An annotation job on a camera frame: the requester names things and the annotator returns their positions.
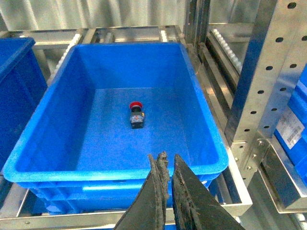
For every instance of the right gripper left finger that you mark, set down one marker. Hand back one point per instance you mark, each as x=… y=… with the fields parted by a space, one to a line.
x=148 y=210

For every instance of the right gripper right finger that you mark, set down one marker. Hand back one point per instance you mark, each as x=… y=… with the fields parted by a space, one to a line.
x=194 y=206

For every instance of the red button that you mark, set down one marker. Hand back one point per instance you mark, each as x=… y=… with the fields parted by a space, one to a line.
x=137 y=115

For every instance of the blue target bin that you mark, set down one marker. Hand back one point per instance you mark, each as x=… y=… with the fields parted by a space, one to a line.
x=78 y=152

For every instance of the labelled blue bin right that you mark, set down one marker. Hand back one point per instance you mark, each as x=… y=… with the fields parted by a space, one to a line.
x=291 y=130

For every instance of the blue source bin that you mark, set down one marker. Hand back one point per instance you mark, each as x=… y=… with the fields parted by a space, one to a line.
x=22 y=86

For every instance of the metal roller rack frame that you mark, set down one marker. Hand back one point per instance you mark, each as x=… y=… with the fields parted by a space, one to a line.
x=260 y=187

